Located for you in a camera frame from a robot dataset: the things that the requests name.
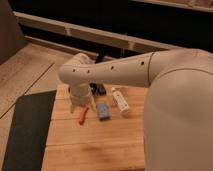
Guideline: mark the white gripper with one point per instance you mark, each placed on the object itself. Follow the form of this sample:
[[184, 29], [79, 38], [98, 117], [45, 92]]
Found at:
[[80, 95]]

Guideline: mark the white plastic bottle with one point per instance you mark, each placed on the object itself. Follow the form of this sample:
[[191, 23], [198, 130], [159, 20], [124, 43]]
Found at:
[[121, 102]]

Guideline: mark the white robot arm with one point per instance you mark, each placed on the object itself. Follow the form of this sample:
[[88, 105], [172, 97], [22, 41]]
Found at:
[[178, 111]]

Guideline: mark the small black block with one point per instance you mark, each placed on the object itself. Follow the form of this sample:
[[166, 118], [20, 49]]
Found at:
[[97, 89]]

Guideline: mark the orange red tool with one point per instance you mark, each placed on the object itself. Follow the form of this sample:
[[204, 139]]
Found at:
[[82, 115]]

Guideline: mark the blue sponge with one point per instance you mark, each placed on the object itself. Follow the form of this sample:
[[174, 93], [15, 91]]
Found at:
[[102, 111]]

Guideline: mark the black table leg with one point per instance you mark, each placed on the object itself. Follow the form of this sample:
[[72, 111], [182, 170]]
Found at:
[[101, 55]]

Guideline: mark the wooden low table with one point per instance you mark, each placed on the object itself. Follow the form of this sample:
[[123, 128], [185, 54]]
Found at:
[[95, 145]]

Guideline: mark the dark grey floor mat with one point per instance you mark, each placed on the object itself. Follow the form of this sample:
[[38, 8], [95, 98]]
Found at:
[[28, 133]]

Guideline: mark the long wooden rail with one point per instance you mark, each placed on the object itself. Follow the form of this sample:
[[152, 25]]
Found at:
[[94, 35]]

